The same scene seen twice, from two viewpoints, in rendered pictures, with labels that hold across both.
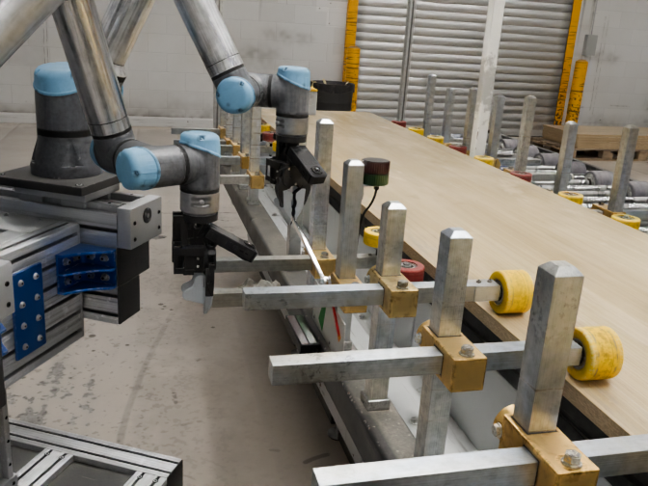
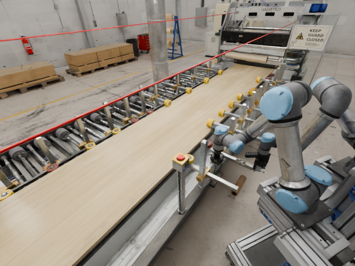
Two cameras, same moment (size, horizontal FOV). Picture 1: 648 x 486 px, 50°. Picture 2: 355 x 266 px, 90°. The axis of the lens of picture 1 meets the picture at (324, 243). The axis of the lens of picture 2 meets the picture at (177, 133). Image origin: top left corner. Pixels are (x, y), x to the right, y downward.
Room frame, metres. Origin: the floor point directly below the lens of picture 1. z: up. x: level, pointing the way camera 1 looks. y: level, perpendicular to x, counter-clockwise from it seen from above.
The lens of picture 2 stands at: (2.33, 0.64, 1.89)
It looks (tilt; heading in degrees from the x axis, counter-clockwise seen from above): 36 degrees down; 234
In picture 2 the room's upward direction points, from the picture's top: 2 degrees counter-clockwise
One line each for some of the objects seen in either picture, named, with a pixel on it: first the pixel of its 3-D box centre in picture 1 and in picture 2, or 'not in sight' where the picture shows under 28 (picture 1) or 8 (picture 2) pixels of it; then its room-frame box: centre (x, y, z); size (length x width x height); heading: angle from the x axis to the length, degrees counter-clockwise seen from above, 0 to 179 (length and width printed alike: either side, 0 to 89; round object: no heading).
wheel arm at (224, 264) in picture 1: (301, 263); (209, 176); (1.61, 0.05, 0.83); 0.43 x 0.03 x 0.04; 106
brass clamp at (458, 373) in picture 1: (448, 353); (242, 119); (0.92, -0.19, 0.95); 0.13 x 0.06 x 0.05; 16
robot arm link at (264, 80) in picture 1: (248, 90); (234, 142); (1.60, 0.19, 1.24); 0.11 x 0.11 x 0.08; 86
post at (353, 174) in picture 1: (345, 268); not in sight; (1.42, -0.05, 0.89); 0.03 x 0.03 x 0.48; 16
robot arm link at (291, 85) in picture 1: (291, 92); (220, 135); (1.61, 0.10, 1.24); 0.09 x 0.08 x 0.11; 86
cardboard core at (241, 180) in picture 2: not in sight; (239, 184); (0.91, -0.05, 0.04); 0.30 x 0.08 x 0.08; 16
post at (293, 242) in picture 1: (296, 193); (181, 191); (1.92, 0.09, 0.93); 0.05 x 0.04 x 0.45; 16
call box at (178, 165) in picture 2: (301, 101); (180, 163); (1.92, 0.09, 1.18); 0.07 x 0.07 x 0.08; 16
